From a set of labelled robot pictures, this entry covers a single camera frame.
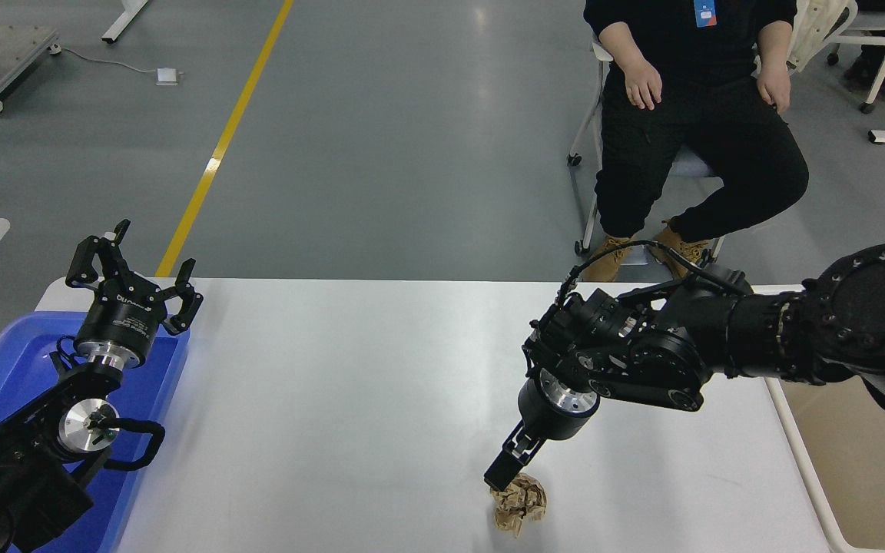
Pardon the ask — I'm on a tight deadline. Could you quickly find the blue plastic tray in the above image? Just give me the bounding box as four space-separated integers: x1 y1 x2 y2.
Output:
0 310 191 553

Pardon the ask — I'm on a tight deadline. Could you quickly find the white frame chair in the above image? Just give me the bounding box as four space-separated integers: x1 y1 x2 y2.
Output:
825 0 885 114

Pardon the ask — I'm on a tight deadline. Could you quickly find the person's right hand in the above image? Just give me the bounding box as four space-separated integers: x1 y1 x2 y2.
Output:
625 60 665 111

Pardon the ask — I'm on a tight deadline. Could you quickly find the white power adapter with cable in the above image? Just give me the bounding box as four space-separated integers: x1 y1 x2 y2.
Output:
61 48 182 87

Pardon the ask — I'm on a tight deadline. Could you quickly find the person's left hand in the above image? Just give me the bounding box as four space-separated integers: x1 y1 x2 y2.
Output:
755 65 793 117

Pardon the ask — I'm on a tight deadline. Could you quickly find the tan paper ball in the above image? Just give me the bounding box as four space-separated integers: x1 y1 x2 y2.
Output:
489 472 549 538

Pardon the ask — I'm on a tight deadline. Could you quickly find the cream fabric garment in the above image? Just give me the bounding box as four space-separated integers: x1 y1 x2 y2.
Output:
787 0 859 75

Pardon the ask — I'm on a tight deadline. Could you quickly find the white table leg foot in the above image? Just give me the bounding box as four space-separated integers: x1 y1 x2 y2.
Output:
101 0 151 45

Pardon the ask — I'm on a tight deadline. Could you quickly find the grey wheeled platform cart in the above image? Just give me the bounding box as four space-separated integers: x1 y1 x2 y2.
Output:
0 25 62 117

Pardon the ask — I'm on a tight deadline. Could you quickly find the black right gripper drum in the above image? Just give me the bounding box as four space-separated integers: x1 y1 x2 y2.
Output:
517 379 602 443

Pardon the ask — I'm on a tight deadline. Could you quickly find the large pale plastic bin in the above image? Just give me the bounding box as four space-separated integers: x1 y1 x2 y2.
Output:
742 285 885 553

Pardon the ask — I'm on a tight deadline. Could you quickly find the white wheeled chair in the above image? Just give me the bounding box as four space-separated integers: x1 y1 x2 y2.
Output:
567 38 724 263

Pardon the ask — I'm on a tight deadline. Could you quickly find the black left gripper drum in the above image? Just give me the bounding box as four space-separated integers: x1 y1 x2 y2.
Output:
74 278 163 363

